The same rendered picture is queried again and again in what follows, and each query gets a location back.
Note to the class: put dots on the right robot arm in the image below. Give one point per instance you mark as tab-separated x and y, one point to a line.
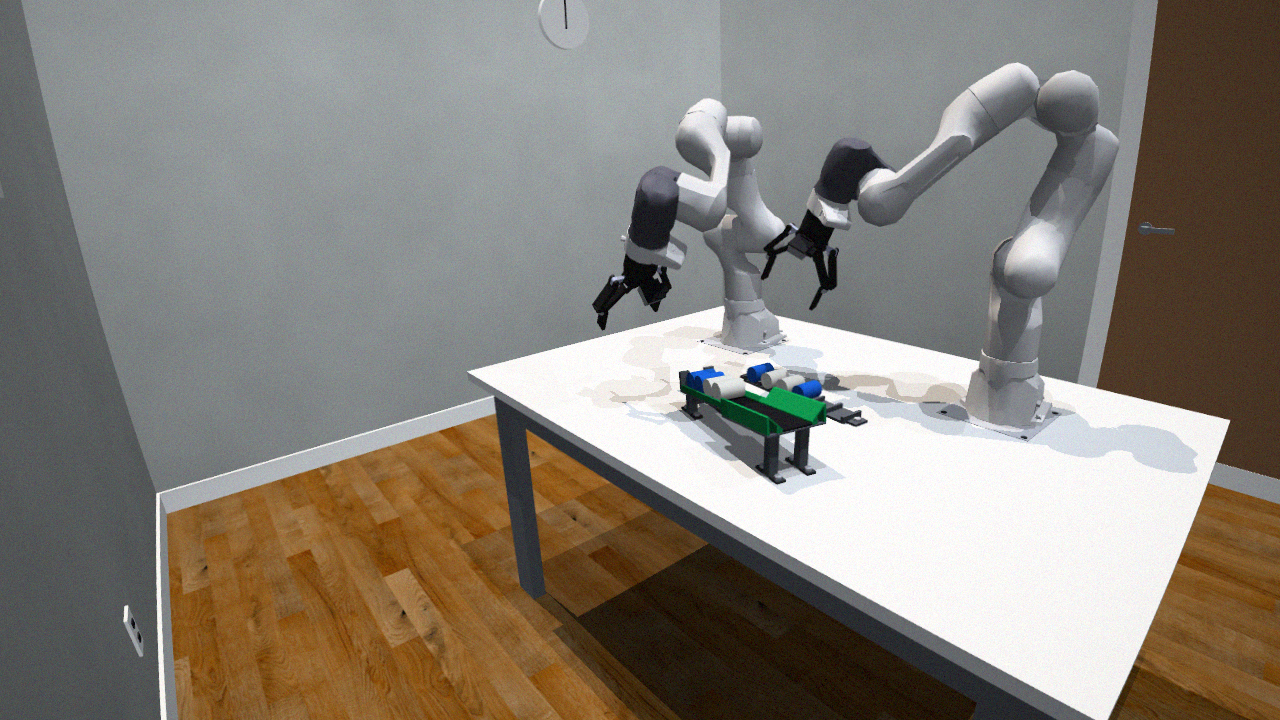
703	140

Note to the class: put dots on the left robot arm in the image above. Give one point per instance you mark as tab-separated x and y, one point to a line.
1005	390

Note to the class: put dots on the blue cylinder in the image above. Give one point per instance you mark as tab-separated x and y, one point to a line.
700	378
809	389
691	376
754	373

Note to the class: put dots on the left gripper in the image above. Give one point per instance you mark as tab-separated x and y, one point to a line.
812	227

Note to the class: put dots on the grey cylinder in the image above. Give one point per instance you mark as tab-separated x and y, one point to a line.
728	389
769	379
788	383

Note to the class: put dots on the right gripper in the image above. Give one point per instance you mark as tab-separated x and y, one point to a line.
615	289

